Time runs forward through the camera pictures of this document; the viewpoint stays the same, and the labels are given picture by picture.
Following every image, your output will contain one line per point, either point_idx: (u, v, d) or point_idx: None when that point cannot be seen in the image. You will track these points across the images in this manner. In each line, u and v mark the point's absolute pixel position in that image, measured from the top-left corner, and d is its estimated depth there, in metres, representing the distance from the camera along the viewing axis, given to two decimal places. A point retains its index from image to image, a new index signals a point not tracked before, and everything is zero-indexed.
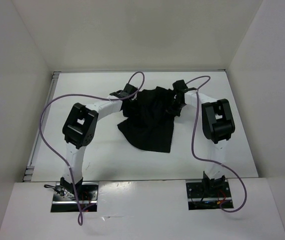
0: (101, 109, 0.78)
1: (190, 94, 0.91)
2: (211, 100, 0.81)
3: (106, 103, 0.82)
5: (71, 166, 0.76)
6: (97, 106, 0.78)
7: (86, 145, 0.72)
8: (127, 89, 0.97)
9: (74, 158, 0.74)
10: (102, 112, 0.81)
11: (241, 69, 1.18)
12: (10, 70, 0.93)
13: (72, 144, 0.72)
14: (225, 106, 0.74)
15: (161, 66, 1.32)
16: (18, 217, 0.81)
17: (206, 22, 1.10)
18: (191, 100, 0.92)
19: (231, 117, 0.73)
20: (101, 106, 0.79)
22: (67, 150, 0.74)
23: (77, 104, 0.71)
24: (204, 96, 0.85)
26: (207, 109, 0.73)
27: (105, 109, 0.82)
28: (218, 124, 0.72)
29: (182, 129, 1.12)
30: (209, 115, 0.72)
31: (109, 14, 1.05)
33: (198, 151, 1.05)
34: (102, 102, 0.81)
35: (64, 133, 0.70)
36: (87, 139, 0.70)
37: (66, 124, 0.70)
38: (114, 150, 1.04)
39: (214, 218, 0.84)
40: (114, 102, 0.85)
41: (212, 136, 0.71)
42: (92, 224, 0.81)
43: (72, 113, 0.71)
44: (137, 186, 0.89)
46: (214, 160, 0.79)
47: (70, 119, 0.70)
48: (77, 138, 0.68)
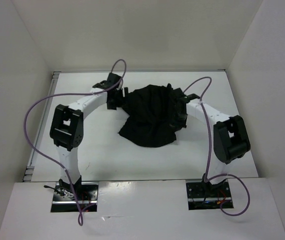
0: (85, 106, 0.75)
1: (193, 106, 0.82)
2: (222, 116, 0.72)
3: (90, 98, 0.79)
5: (66, 168, 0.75)
6: (81, 104, 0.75)
7: (77, 145, 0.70)
8: (111, 78, 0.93)
9: (68, 160, 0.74)
10: (88, 109, 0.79)
11: (241, 69, 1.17)
12: (10, 70, 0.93)
13: (63, 147, 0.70)
14: (239, 125, 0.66)
15: (161, 65, 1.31)
16: (18, 218, 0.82)
17: (205, 22, 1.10)
18: (195, 113, 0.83)
19: (245, 136, 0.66)
20: (85, 103, 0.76)
22: (59, 153, 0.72)
23: (59, 106, 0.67)
24: (212, 112, 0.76)
26: (221, 132, 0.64)
27: (90, 105, 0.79)
28: (234, 147, 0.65)
29: (182, 146, 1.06)
30: (224, 137, 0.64)
31: (108, 14, 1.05)
33: (193, 160, 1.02)
34: (84, 98, 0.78)
35: (52, 137, 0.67)
36: (77, 139, 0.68)
37: (53, 128, 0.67)
38: (113, 150, 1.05)
39: (214, 218, 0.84)
40: (99, 96, 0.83)
41: (227, 158, 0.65)
42: (92, 224, 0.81)
43: (55, 116, 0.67)
44: (136, 185, 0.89)
46: (219, 173, 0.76)
47: (55, 122, 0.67)
48: (67, 140, 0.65)
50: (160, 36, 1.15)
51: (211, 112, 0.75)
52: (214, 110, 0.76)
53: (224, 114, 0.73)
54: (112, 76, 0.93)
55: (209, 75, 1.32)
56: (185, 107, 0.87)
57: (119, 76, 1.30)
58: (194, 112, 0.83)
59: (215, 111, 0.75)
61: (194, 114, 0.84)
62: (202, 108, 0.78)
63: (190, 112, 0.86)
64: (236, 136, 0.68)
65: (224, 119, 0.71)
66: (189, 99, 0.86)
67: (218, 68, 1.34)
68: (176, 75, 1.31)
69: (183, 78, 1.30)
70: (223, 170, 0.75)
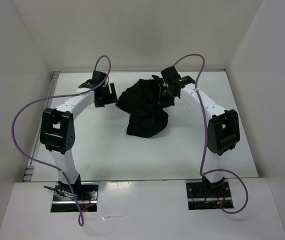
0: (74, 107, 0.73)
1: (189, 93, 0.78)
2: (217, 108, 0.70)
3: (78, 98, 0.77)
5: (63, 170, 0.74)
6: (70, 106, 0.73)
7: (71, 147, 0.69)
8: (96, 76, 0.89)
9: (64, 163, 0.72)
10: (77, 110, 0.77)
11: (241, 69, 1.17)
12: (10, 71, 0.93)
13: (56, 151, 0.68)
14: (233, 120, 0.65)
15: (161, 65, 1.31)
16: (18, 218, 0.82)
17: (205, 22, 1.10)
18: (189, 99, 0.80)
19: (237, 129, 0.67)
20: (73, 104, 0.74)
22: (54, 157, 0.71)
23: (47, 109, 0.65)
24: (208, 101, 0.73)
26: (216, 128, 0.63)
27: (78, 105, 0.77)
28: (226, 141, 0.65)
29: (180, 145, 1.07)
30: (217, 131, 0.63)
31: (108, 14, 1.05)
33: (193, 159, 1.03)
34: (72, 99, 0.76)
35: (43, 142, 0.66)
36: (69, 142, 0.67)
37: (42, 132, 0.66)
38: (113, 150, 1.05)
39: (214, 218, 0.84)
40: (87, 95, 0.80)
41: (218, 151, 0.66)
42: (92, 224, 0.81)
43: (44, 120, 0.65)
44: (136, 185, 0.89)
46: (216, 168, 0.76)
47: (44, 126, 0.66)
48: (59, 144, 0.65)
50: (160, 36, 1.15)
51: (207, 103, 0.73)
52: (210, 101, 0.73)
53: (220, 106, 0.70)
54: (97, 74, 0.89)
55: (209, 75, 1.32)
56: (179, 91, 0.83)
57: (119, 76, 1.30)
58: (189, 98, 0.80)
59: (211, 102, 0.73)
61: (187, 100, 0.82)
62: (197, 96, 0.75)
63: (184, 98, 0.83)
64: (228, 128, 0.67)
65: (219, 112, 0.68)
66: (184, 83, 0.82)
67: (218, 68, 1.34)
68: None
69: None
70: (218, 164, 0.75)
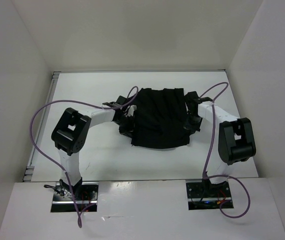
0: (93, 116, 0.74)
1: (204, 107, 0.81)
2: (230, 118, 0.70)
3: (100, 110, 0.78)
5: (67, 170, 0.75)
6: (90, 112, 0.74)
7: (77, 152, 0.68)
8: (120, 101, 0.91)
9: (68, 163, 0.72)
10: (94, 121, 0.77)
11: (241, 69, 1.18)
12: (10, 70, 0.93)
13: (63, 151, 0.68)
14: (246, 127, 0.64)
15: (161, 66, 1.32)
16: (18, 218, 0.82)
17: (206, 22, 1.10)
18: (205, 114, 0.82)
19: (252, 139, 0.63)
20: (94, 113, 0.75)
22: (60, 156, 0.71)
23: (69, 109, 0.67)
24: (221, 112, 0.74)
26: (225, 130, 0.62)
27: (97, 117, 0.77)
28: (237, 146, 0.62)
29: None
30: (227, 136, 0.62)
31: (108, 14, 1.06)
33: (193, 158, 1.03)
34: (94, 108, 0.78)
35: (53, 139, 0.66)
36: (78, 145, 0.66)
37: (55, 129, 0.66)
38: (114, 151, 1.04)
39: (214, 218, 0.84)
40: (107, 111, 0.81)
41: (230, 159, 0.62)
42: (92, 224, 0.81)
43: (63, 118, 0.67)
44: (136, 186, 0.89)
46: (221, 173, 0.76)
47: (60, 124, 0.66)
48: (67, 144, 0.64)
50: (160, 36, 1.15)
51: (220, 113, 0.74)
52: (224, 112, 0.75)
53: (233, 116, 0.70)
54: (121, 98, 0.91)
55: (209, 75, 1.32)
56: (197, 107, 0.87)
57: (119, 76, 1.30)
58: (204, 113, 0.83)
59: (225, 112, 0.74)
61: (205, 115, 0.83)
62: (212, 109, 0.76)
63: (201, 113, 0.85)
64: (242, 139, 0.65)
65: (232, 120, 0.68)
66: (202, 100, 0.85)
67: (218, 68, 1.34)
68: (176, 75, 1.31)
69: (183, 78, 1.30)
70: (224, 171, 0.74)
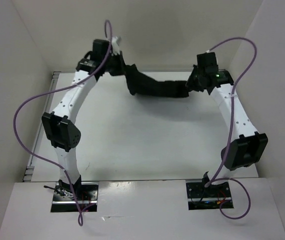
0: (72, 106, 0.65)
1: (222, 97, 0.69)
2: (249, 127, 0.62)
3: (75, 91, 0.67)
5: (65, 168, 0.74)
6: (67, 106, 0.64)
7: (76, 144, 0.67)
8: (97, 50, 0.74)
9: (66, 160, 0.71)
10: (77, 104, 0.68)
11: (241, 69, 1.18)
12: (10, 70, 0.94)
13: (61, 148, 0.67)
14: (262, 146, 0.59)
15: (161, 66, 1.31)
16: (18, 218, 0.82)
17: (206, 22, 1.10)
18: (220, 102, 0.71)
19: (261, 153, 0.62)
20: (71, 102, 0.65)
22: (58, 154, 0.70)
23: (46, 114, 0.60)
24: (239, 114, 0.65)
26: (240, 149, 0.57)
27: (78, 98, 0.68)
28: (243, 159, 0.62)
29: (181, 141, 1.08)
30: (239, 154, 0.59)
31: (109, 14, 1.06)
33: (193, 158, 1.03)
34: (69, 94, 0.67)
35: (50, 139, 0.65)
36: (75, 140, 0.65)
37: (47, 133, 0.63)
38: (114, 151, 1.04)
39: (214, 218, 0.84)
40: (85, 82, 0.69)
41: (231, 167, 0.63)
42: (92, 224, 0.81)
43: (45, 125, 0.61)
44: (136, 186, 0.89)
46: (222, 176, 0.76)
47: (47, 130, 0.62)
48: (64, 142, 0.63)
50: (160, 36, 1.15)
51: (238, 116, 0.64)
52: (242, 113, 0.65)
53: (252, 125, 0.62)
54: (98, 45, 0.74)
55: None
56: (211, 89, 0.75)
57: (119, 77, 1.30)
58: (219, 101, 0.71)
59: (243, 116, 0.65)
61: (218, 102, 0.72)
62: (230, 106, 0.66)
63: (215, 98, 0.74)
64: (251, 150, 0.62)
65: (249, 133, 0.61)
66: (220, 81, 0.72)
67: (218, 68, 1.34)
68: (176, 75, 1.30)
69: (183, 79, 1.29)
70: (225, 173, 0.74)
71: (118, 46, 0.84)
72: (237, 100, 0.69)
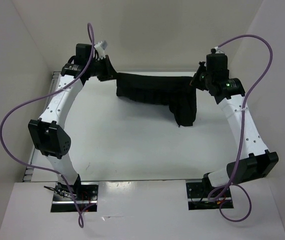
0: (60, 111, 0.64)
1: (232, 110, 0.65)
2: (258, 145, 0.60)
3: (61, 96, 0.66)
5: (62, 173, 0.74)
6: (55, 111, 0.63)
7: (67, 151, 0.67)
8: (81, 54, 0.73)
9: (61, 166, 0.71)
10: (65, 110, 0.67)
11: (241, 69, 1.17)
12: (10, 70, 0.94)
13: (52, 156, 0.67)
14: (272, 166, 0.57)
15: (161, 66, 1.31)
16: (18, 218, 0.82)
17: (206, 21, 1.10)
18: (228, 113, 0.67)
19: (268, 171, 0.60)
20: (59, 107, 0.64)
22: (51, 162, 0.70)
23: (33, 121, 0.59)
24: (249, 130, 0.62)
26: (249, 169, 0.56)
27: (65, 105, 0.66)
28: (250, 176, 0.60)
29: (180, 141, 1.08)
30: (247, 173, 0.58)
31: (108, 14, 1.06)
33: (193, 158, 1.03)
34: (56, 99, 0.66)
35: (39, 148, 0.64)
36: (65, 146, 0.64)
37: (36, 142, 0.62)
38: (114, 151, 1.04)
39: (214, 218, 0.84)
40: (71, 87, 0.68)
41: (237, 181, 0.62)
42: (92, 225, 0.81)
43: (33, 134, 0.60)
44: (136, 186, 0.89)
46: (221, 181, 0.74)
47: (35, 139, 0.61)
48: (55, 150, 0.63)
50: (160, 36, 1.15)
51: (249, 133, 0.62)
52: (252, 128, 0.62)
53: (262, 143, 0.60)
54: (82, 49, 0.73)
55: None
56: (220, 100, 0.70)
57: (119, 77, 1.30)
58: (227, 112, 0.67)
59: (253, 133, 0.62)
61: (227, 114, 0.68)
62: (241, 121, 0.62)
63: (224, 109, 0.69)
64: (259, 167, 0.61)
65: (258, 152, 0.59)
66: (230, 90, 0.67)
67: None
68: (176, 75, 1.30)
69: None
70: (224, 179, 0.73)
71: (103, 49, 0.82)
72: (247, 114, 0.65)
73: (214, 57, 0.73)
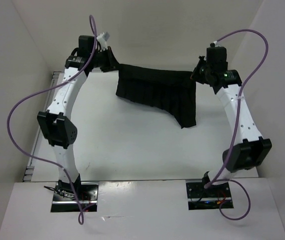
0: (67, 103, 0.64)
1: (228, 99, 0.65)
2: (253, 132, 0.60)
3: (67, 88, 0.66)
5: (65, 166, 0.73)
6: (61, 103, 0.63)
7: (74, 140, 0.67)
8: (84, 46, 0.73)
9: (65, 157, 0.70)
10: (72, 101, 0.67)
11: (241, 69, 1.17)
12: (10, 70, 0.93)
13: (59, 146, 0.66)
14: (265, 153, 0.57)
15: (162, 66, 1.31)
16: (18, 218, 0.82)
17: (206, 21, 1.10)
18: (225, 102, 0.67)
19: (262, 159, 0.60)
20: (66, 99, 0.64)
22: (56, 152, 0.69)
23: (41, 113, 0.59)
24: (245, 117, 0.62)
26: (241, 154, 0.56)
27: (71, 96, 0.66)
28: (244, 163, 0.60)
29: (180, 141, 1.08)
30: (240, 158, 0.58)
31: (108, 14, 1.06)
33: (193, 158, 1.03)
34: (62, 91, 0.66)
35: (46, 138, 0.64)
36: (72, 136, 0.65)
37: (44, 132, 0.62)
38: (114, 151, 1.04)
39: (214, 218, 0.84)
40: (76, 79, 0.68)
41: (231, 169, 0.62)
42: (92, 224, 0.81)
43: (41, 125, 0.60)
44: (136, 186, 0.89)
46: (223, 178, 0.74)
47: (44, 129, 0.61)
48: (62, 139, 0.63)
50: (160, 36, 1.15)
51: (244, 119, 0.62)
52: (248, 116, 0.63)
53: (257, 130, 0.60)
54: (84, 41, 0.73)
55: None
56: (218, 91, 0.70)
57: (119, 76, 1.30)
58: (225, 102, 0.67)
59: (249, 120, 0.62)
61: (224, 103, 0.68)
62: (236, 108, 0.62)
63: (221, 99, 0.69)
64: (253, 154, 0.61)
65: (252, 138, 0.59)
66: (229, 80, 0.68)
67: None
68: None
69: None
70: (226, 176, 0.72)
71: (105, 41, 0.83)
72: (244, 102, 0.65)
73: (214, 48, 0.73)
